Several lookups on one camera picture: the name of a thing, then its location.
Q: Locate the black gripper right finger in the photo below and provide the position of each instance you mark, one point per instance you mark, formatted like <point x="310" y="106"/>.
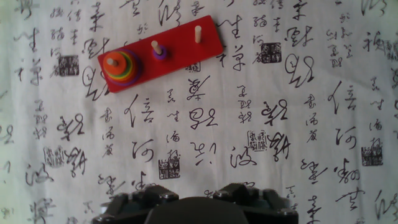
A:
<point x="264" y="205"/>

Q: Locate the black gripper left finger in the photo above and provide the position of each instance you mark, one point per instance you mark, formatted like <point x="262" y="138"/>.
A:
<point x="130" y="205"/>

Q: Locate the small orange Hanoi disc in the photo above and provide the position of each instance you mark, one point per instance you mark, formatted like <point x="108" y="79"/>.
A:
<point x="120" y="67"/>

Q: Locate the green Hanoi disc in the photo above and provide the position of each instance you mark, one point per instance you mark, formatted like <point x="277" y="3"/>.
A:
<point x="129" y="70"/>

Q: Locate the yellow Hanoi disc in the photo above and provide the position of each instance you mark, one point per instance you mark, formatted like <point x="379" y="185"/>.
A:
<point x="132" y="69"/>

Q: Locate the large orange Hanoi disc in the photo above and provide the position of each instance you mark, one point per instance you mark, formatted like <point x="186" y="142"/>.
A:
<point x="136" y="67"/>

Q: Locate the large purple Hanoi disc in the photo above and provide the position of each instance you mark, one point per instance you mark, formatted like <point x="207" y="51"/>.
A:
<point x="140" y="67"/>

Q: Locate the small purple Hanoi disc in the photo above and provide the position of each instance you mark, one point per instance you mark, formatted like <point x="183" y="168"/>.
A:
<point x="161" y="56"/>

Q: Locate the red Hanoi base board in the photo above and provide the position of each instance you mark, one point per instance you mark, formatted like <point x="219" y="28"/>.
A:
<point x="186" y="53"/>

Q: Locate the calligraphy printed beige cloth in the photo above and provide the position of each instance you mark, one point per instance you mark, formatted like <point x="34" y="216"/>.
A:
<point x="224" y="146"/>

